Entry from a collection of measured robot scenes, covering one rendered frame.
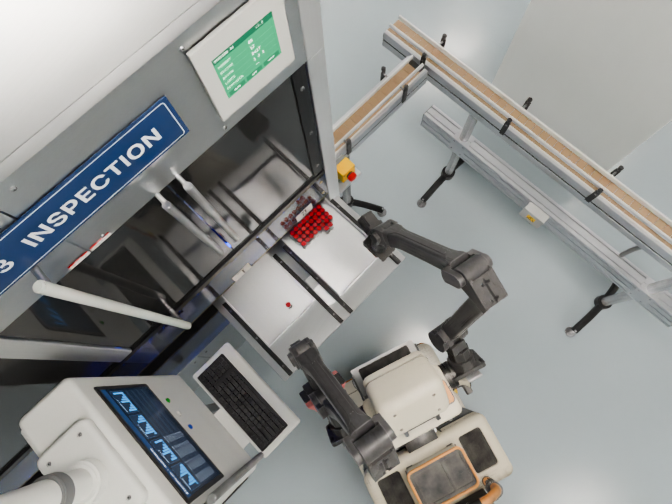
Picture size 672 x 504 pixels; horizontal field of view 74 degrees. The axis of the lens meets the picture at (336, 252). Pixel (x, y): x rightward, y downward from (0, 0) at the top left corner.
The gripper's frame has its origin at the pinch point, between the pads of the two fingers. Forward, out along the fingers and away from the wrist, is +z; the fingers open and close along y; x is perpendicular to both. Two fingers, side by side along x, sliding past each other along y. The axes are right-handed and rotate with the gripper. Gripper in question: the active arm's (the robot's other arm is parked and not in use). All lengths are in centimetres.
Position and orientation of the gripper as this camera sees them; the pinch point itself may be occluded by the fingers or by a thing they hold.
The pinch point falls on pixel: (377, 251)
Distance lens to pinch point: 168.1
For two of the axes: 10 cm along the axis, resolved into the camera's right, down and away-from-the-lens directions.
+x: -7.0, 7.0, -1.4
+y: -7.1, -6.8, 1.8
